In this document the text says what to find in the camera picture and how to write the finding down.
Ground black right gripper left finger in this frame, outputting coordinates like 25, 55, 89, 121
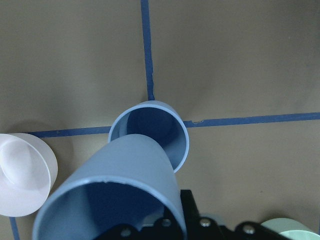
95, 207, 184, 240

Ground pink bowl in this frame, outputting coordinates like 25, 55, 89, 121
0, 133, 58, 217

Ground mint green bowl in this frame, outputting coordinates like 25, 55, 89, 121
261, 217, 320, 240

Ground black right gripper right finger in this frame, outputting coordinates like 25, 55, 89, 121
180, 189, 287, 240

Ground blue cup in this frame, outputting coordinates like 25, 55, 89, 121
108, 100, 190, 173
32, 134, 187, 240

